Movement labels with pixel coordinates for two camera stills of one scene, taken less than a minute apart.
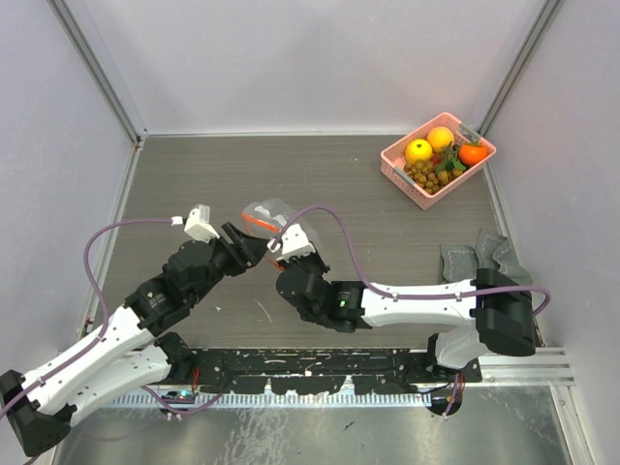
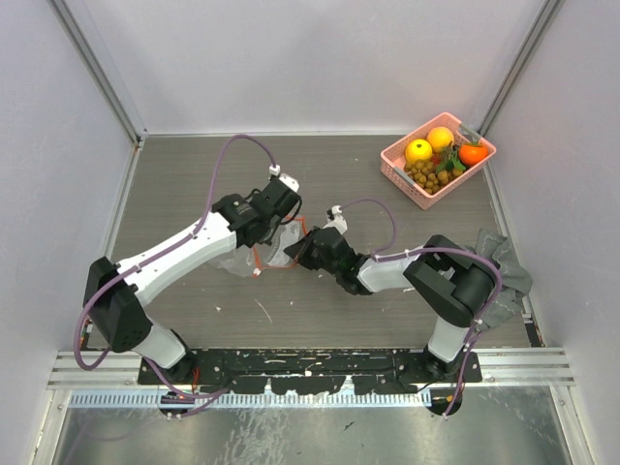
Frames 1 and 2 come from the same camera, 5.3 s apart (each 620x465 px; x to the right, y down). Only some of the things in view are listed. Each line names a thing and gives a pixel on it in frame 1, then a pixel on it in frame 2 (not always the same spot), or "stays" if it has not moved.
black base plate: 324,372 stays
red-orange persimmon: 472,152 stays
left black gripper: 252,247 to 278,222
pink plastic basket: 392,160 stays
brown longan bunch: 424,173 stays
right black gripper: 307,258 to 300,250
